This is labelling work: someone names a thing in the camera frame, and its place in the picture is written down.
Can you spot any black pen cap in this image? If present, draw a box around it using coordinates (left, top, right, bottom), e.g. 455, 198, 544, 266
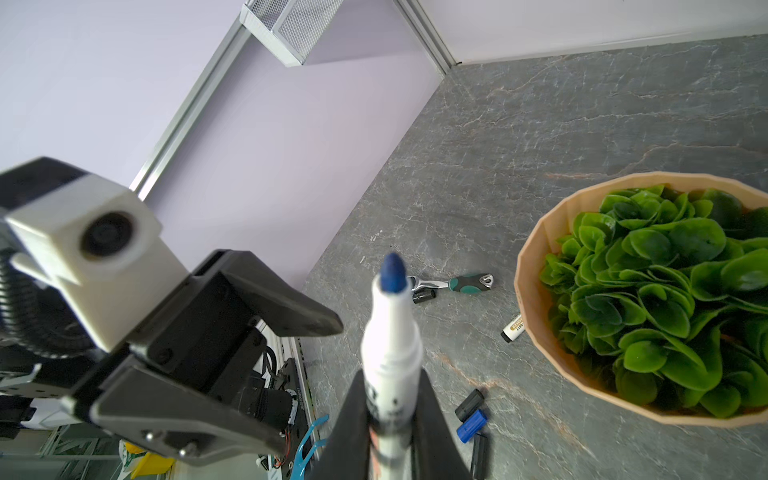
412, 288, 437, 304
470, 433, 490, 480
454, 389, 485, 422

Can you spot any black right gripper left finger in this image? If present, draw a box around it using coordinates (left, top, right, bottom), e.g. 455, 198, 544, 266
308, 370, 369, 480

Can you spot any black pen cap right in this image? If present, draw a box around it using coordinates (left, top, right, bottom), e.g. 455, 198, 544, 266
470, 433, 490, 480

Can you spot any green handled ratchet tool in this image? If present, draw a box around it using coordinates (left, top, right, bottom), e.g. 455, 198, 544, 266
409, 273, 495, 294

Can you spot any aluminium frame corner post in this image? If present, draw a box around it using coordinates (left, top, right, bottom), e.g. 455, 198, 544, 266
394, 0, 458, 77

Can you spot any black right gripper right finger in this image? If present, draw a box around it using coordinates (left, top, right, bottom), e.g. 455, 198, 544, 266
411, 369, 471, 480

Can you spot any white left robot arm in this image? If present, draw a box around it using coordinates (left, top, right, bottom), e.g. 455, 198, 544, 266
1, 157, 343, 465

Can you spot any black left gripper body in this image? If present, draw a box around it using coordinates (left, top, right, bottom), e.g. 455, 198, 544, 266
77, 257, 266, 435

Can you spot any black pen cap far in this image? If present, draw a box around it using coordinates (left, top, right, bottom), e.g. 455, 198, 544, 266
412, 288, 437, 304

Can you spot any blue pen cap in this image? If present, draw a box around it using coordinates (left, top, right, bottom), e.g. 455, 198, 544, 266
456, 409, 488, 444

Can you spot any white mesh box basket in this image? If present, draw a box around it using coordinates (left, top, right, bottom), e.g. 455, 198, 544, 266
239, 0, 343, 67

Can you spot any blue rake yellow handle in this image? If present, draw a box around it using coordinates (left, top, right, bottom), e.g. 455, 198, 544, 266
289, 415, 329, 480

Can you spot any white whiteboard marker blue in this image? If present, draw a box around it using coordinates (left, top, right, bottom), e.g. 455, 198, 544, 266
361, 252, 424, 479

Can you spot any white whiteboard marker black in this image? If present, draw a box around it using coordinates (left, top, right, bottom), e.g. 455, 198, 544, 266
501, 315, 525, 343

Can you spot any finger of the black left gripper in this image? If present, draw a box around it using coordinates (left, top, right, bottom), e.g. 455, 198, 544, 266
89, 366, 285, 466
209, 249, 344, 337

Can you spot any beige pot with green plant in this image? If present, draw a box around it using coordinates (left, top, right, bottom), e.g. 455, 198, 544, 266
514, 172, 767, 428

